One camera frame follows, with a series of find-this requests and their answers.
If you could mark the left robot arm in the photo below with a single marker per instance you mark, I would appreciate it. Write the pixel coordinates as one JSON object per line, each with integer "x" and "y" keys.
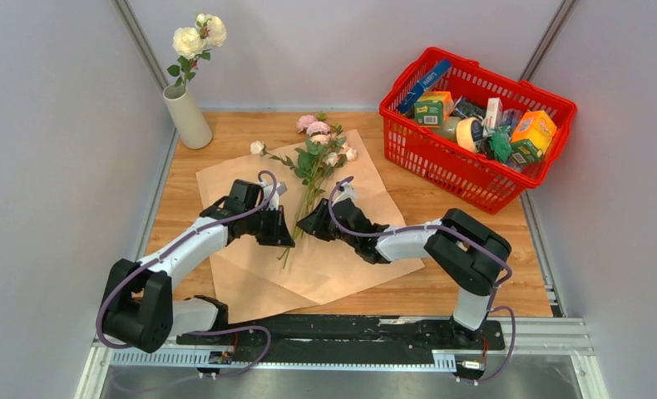
{"x": 138, "y": 310}

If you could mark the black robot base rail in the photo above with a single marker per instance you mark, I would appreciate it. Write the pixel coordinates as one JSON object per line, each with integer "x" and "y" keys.
{"x": 349, "y": 340}

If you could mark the pink and white flower bunch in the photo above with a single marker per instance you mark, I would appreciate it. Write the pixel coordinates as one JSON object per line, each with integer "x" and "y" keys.
{"x": 325, "y": 150}

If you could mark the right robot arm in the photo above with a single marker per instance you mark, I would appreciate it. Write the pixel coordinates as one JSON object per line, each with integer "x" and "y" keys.
{"x": 474, "y": 256}

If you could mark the aluminium frame post left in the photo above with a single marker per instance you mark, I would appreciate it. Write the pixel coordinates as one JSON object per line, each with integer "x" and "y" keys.
{"x": 134, "y": 28}

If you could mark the white small box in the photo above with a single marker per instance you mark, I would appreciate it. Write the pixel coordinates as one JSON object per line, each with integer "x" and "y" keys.
{"x": 492, "y": 119}

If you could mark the white rose stem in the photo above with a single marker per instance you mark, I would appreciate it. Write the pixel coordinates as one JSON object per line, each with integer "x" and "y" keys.
{"x": 193, "y": 44}

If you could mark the clear tape roll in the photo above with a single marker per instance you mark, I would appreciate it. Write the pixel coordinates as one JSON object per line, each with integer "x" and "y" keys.
{"x": 448, "y": 129}

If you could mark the beige cylindrical vase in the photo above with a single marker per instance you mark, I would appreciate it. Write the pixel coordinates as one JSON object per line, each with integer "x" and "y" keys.
{"x": 190, "y": 123}

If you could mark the aluminium frame post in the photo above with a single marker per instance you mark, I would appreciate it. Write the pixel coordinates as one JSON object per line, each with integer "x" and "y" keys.
{"x": 134, "y": 28}
{"x": 548, "y": 38}

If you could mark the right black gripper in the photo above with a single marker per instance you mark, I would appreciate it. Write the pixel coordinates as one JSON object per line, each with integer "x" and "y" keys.
{"x": 315, "y": 223}

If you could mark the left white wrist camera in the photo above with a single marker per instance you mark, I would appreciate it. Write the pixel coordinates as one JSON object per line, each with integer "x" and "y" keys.
{"x": 272, "y": 193}

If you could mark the red plastic shopping basket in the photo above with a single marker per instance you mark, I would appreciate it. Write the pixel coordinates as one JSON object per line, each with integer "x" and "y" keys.
{"x": 487, "y": 184}

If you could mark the dark foil packet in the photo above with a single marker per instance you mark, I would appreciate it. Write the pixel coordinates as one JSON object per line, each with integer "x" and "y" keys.
{"x": 465, "y": 108}

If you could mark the orange and green box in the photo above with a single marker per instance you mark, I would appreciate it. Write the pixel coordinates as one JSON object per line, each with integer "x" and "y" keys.
{"x": 532, "y": 137}

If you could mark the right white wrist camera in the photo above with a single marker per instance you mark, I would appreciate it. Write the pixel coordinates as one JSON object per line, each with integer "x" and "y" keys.
{"x": 345, "y": 192}

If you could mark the small white bud stem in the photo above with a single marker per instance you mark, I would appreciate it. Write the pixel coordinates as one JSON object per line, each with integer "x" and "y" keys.
{"x": 259, "y": 148}

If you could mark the green sponge box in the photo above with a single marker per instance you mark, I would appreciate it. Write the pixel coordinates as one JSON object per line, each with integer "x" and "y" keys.
{"x": 433, "y": 108}

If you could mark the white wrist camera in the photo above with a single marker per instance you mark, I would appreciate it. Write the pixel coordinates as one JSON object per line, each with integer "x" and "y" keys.
{"x": 345, "y": 192}
{"x": 272, "y": 193}

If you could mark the aluminium frame post right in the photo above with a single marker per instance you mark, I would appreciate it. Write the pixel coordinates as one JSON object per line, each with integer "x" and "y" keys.
{"x": 548, "y": 38}

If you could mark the green crumpled packet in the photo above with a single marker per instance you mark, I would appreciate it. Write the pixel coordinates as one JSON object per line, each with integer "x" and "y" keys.
{"x": 499, "y": 143}

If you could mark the blue razor box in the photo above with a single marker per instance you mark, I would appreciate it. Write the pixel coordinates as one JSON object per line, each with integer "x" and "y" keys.
{"x": 422, "y": 85}

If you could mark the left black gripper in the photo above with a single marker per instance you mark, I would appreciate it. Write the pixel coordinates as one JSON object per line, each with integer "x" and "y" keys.
{"x": 279, "y": 234}

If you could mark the pink wrapping paper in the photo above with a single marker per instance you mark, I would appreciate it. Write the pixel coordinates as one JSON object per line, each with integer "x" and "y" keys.
{"x": 252, "y": 279}

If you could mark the beige masking tape roll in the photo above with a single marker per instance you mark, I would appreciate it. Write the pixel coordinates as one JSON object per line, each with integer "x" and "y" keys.
{"x": 469, "y": 132}

